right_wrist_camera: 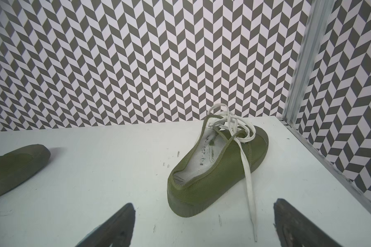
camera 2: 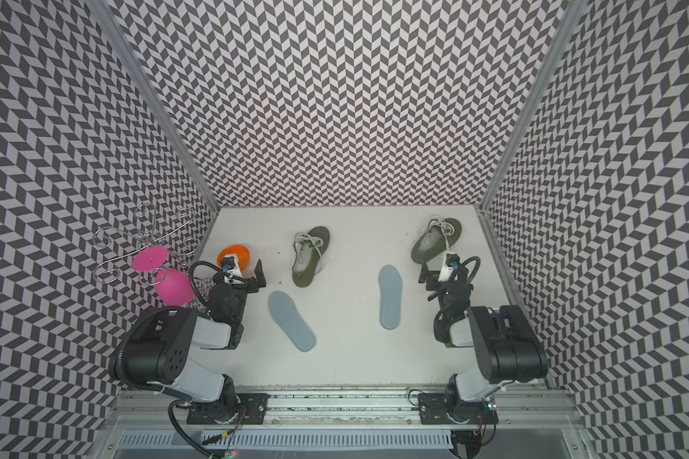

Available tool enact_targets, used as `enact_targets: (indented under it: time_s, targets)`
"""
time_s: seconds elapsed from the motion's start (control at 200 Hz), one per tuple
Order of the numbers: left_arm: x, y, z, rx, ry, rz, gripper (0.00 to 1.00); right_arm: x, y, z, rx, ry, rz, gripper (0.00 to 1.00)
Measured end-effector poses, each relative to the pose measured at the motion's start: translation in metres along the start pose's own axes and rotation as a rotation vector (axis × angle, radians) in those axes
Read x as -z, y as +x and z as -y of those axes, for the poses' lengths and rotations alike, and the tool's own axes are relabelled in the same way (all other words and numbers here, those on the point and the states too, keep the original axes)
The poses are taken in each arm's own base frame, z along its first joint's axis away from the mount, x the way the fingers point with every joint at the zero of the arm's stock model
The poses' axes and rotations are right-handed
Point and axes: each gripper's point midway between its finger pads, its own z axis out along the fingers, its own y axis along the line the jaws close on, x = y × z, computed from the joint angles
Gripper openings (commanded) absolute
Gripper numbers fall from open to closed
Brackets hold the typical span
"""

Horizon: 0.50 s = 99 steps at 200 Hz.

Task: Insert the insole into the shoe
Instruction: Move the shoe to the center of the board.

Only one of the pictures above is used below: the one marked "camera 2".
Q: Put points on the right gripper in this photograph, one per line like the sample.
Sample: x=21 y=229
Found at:
x=433 y=277

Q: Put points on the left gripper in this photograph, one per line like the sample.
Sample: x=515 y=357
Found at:
x=261 y=282

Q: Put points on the blue insole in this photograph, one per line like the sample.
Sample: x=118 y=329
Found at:
x=287 y=317
x=391 y=289

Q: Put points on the green shoe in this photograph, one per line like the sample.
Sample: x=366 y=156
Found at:
x=439 y=236
x=309 y=248

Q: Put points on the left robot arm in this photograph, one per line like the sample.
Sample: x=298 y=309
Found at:
x=155 y=354

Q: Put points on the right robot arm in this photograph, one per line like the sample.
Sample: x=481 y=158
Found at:
x=507 y=350

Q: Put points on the orange plastic cup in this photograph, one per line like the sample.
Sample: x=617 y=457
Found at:
x=240 y=252

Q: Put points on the pink plastic wine glass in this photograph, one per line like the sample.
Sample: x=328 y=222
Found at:
x=172 y=286

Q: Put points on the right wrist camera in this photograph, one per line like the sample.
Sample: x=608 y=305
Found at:
x=448 y=265

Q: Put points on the wire glass rack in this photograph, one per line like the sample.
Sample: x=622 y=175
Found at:
x=131 y=242

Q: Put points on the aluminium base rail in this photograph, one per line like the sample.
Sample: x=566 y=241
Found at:
x=523 y=406

